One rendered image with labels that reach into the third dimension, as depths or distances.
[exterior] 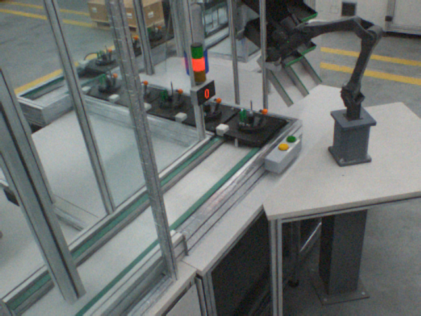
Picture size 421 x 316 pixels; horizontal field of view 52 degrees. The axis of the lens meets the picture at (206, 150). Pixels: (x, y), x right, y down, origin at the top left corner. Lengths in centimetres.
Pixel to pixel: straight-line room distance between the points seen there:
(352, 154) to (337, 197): 25
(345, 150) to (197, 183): 65
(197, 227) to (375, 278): 138
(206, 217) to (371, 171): 76
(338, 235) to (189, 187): 82
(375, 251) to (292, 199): 114
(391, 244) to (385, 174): 99
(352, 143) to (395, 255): 107
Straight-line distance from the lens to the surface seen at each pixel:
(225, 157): 194
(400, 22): 596
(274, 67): 197
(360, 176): 192
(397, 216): 309
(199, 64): 179
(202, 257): 157
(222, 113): 217
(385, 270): 273
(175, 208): 169
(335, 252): 231
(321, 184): 186
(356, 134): 192
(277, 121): 207
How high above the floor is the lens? 200
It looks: 33 degrees down
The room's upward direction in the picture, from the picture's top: 7 degrees counter-clockwise
